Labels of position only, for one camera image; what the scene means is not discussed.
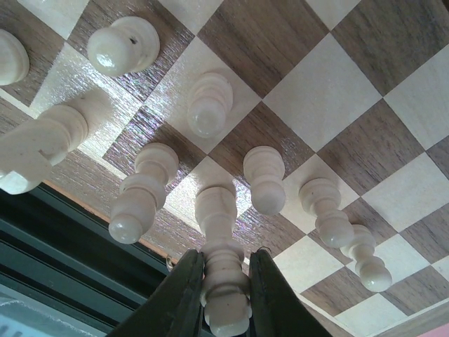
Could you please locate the white chess piece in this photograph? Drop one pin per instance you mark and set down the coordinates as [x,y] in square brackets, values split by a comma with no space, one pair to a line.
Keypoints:
[371,269]
[264,169]
[210,100]
[142,193]
[321,198]
[32,149]
[14,60]
[225,294]

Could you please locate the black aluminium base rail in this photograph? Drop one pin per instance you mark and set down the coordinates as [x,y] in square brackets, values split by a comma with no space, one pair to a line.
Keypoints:
[54,253]

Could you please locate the wooden chess board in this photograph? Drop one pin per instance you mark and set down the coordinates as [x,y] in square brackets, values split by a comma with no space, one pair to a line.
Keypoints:
[352,91]

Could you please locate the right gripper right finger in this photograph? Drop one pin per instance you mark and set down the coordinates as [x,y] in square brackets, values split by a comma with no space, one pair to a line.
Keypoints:
[276,310]

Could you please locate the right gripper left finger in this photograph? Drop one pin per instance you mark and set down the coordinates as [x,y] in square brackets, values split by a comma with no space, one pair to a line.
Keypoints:
[174,308]

